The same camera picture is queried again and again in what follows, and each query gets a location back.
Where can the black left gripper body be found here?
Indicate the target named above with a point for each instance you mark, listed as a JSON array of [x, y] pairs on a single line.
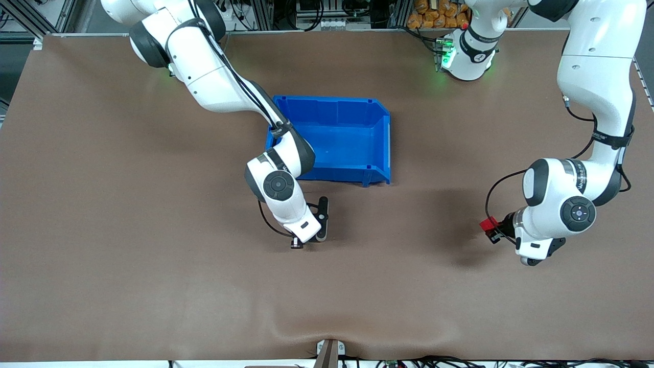
[[506, 223]]

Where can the small red cube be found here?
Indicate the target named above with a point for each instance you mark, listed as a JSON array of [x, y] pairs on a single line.
[[488, 223]]

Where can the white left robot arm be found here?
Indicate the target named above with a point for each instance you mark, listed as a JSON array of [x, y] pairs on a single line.
[[592, 66]]

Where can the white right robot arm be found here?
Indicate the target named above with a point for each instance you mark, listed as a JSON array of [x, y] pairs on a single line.
[[214, 82]]

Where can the blue plastic storage bin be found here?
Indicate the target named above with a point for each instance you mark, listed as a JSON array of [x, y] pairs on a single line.
[[347, 138]]

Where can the brown table mat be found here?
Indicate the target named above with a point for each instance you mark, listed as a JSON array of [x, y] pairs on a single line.
[[153, 286]]

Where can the orange snack bag pile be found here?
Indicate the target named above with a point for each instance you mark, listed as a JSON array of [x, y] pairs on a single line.
[[434, 15]]

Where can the white power strip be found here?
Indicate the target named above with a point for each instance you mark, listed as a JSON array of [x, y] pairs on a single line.
[[232, 14]]

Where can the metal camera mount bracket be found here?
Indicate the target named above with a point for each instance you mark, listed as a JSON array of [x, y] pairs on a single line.
[[328, 352]]

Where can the silver table edge rail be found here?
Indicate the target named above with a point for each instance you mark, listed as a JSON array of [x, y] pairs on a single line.
[[357, 31]]

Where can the aluminium frame post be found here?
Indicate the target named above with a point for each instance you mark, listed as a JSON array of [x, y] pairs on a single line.
[[263, 14], [399, 13]]

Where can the white table corner bracket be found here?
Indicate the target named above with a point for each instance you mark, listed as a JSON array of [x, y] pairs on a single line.
[[38, 44]]

